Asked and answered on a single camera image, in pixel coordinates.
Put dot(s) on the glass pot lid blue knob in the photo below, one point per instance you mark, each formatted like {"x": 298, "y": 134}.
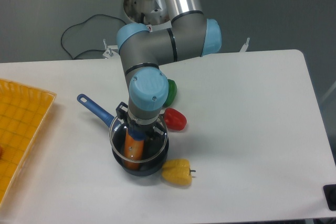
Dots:
{"x": 151, "y": 147}

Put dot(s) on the yellow toy bell pepper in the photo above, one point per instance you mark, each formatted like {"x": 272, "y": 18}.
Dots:
{"x": 177, "y": 171}

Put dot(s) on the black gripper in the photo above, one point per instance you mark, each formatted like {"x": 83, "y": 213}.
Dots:
{"x": 139, "y": 127}

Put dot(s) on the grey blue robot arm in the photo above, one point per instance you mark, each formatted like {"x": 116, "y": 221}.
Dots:
{"x": 143, "y": 51}

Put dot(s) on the green toy bell pepper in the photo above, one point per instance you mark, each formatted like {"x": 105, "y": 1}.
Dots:
{"x": 171, "y": 93}

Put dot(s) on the orange toy baguette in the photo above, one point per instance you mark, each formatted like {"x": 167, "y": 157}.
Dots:
{"x": 133, "y": 150}

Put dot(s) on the red toy bell pepper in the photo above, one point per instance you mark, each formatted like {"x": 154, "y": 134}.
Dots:
{"x": 174, "y": 119}

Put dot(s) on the dark pot blue handle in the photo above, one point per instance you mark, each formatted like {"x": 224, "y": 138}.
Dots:
{"x": 145, "y": 169}

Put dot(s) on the black object table corner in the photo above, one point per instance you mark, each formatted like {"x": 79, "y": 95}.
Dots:
{"x": 330, "y": 195}

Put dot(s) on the yellow woven basket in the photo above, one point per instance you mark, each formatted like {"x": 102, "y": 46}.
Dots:
{"x": 23, "y": 111}

